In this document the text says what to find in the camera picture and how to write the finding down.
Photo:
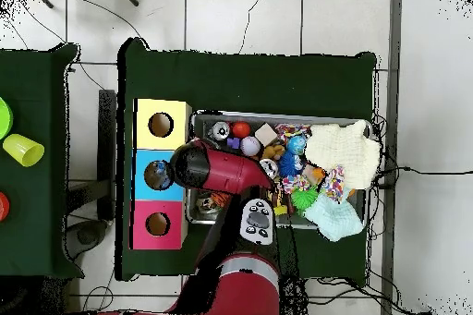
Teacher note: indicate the blue spiky eyed toy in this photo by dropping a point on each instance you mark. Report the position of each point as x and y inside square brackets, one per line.
[290, 165]

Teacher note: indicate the clear packet with blue label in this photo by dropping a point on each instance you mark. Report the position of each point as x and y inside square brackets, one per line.
[159, 174]

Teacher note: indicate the colourful paper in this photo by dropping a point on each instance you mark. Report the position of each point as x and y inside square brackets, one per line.
[334, 182]

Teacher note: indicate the cream waffle cloth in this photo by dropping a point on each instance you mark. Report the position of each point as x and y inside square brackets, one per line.
[343, 148]

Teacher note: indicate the mint green cloth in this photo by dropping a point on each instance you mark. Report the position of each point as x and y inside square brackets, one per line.
[334, 219]

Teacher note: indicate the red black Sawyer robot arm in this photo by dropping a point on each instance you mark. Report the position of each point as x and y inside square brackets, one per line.
[229, 171]

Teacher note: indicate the wooden box with three holes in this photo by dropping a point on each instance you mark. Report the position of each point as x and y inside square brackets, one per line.
[173, 233]

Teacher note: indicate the shallow mesh bin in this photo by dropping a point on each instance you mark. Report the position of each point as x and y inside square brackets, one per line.
[332, 120]

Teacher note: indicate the white baseball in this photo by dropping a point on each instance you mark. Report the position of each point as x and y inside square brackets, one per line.
[250, 145]

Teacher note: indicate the red orange ball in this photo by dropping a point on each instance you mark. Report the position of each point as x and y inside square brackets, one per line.
[241, 129]

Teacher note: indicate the red black drink can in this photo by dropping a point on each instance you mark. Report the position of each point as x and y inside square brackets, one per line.
[220, 130]

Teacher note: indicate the crushed silver can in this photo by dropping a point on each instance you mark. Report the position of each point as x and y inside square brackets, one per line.
[269, 168]

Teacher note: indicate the plain wooden cube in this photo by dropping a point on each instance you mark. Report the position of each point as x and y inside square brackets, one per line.
[266, 134]

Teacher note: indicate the blue globe ball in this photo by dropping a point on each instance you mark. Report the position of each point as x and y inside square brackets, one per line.
[296, 144]

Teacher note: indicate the dark green table cloth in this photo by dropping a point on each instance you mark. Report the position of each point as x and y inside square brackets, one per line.
[240, 82]
[29, 189]

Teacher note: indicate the black upright panel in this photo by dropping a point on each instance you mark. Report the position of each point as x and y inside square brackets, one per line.
[107, 145]

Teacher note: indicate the yellow green plastic cup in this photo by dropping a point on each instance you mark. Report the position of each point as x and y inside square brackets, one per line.
[23, 149]

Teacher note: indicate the green ball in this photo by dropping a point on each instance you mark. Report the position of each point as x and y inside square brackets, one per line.
[4, 119]

